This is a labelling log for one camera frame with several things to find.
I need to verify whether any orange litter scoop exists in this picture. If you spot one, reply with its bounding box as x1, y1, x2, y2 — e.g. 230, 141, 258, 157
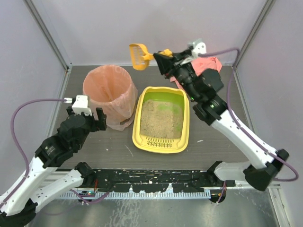
128, 43, 173, 71

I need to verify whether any yellow green litter box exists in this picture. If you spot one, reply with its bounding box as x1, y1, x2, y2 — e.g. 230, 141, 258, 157
132, 87, 190, 154

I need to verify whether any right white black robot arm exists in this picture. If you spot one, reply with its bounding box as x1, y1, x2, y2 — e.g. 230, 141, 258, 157
153, 51, 289, 191

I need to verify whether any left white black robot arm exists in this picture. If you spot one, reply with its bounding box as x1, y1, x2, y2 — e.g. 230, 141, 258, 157
0, 107, 107, 227

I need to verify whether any cat litter sand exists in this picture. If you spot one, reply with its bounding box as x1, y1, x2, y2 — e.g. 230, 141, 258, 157
140, 100, 183, 139

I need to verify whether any pink cloth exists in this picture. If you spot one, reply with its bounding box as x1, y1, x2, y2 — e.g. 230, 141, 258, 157
169, 56, 223, 89

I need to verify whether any bin with pink liner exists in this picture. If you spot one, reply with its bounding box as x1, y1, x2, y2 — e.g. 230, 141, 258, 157
82, 65, 138, 131

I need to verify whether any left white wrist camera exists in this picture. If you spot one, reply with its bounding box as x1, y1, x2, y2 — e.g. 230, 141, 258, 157
64, 95, 93, 116

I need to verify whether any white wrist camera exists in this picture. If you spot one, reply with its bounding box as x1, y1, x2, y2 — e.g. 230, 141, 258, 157
187, 38, 207, 58
64, 95, 93, 116

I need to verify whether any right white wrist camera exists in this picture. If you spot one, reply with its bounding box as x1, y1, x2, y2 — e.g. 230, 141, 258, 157
187, 38, 207, 58

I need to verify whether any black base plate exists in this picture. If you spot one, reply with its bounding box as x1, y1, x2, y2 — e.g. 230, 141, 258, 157
81, 169, 223, 193

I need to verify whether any white slotted cable duct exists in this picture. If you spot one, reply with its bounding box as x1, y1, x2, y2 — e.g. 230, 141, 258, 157
58, 190, 211, 200

